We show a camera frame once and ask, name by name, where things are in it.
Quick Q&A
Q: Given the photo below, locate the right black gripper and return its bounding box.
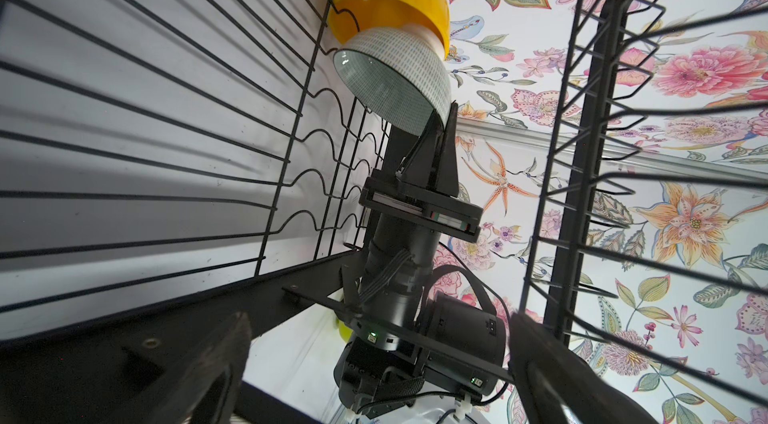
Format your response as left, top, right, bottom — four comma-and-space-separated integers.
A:
359, 101, 483, 327

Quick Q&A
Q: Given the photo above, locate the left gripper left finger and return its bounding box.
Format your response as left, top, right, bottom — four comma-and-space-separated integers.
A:
103, 312, 252, 423

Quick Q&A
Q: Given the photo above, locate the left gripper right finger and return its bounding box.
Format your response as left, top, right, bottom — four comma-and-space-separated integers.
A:
508, 313, 655, 423

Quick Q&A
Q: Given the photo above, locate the pale mint green bowl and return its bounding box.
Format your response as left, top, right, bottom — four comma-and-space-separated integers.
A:
333, 27, 451, 136

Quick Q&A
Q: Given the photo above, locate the black wire dish rack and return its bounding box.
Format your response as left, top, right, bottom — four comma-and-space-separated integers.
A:
1, 0, 767, 423

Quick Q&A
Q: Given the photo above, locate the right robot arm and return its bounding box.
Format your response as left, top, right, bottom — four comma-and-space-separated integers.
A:
334, 108, 510, 418

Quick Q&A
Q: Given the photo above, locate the lime green plastic bowl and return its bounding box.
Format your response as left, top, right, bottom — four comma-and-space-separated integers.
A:
336, 318, 353, 343

